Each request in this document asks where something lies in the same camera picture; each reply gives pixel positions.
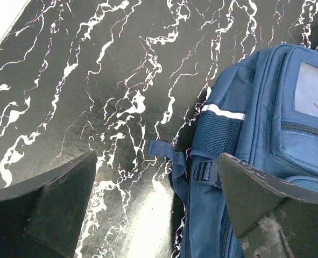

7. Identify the navy blue student backpack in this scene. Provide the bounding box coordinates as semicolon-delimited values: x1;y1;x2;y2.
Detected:
147;44;318;257

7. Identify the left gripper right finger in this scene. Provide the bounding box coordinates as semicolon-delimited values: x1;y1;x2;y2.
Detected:
218;153;318;257

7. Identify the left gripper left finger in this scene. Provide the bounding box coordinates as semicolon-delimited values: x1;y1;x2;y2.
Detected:
0;152;97;257

